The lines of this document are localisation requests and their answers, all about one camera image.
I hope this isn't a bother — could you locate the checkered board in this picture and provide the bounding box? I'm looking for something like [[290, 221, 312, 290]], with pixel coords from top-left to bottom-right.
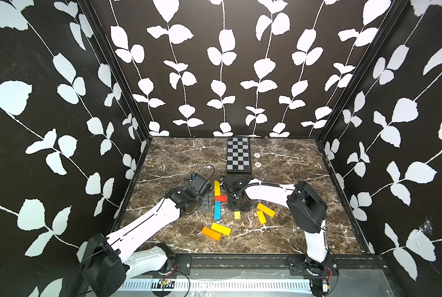
[[227, 137, 252, 174]]

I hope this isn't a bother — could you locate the white perforated rail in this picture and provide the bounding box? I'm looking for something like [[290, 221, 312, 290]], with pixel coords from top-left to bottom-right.
[[118, 278, 311, 294]]

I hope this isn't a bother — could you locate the long yellow block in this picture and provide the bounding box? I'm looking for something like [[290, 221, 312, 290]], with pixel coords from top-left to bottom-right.
[[257, 203, 276, 217]]

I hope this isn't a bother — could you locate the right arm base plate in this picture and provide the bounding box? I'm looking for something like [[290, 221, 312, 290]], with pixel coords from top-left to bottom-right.
[[286, 254, 339, 278]]

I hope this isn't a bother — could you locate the red block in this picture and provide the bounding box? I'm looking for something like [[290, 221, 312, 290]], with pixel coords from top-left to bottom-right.
[[215, 195, 227, 202]]

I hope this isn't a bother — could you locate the yellow stroke block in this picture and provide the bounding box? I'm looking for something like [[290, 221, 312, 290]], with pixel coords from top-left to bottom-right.
[[214, 180, 221, 197]]

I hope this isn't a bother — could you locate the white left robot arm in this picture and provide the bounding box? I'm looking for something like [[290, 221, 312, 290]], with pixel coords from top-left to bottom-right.
[[78, 183, 213, 297]]

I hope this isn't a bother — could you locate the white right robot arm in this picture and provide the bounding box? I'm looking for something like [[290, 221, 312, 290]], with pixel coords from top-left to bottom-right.
[[217, 176, 328, 264]]

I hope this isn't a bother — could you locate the cyan block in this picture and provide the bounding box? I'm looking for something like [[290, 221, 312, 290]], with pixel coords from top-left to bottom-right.
[[214, 201, 222, 221]]

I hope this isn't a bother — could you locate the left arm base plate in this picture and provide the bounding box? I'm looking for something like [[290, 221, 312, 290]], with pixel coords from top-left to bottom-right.
[[143, 254, 192, 277]]

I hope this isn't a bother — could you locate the dark yellow block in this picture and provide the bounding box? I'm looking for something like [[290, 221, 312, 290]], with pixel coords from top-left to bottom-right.
[[256, 210, 267, 225]]

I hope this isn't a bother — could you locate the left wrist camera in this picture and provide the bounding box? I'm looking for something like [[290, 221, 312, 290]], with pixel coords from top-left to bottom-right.
[[190, 173, 213, 196]]

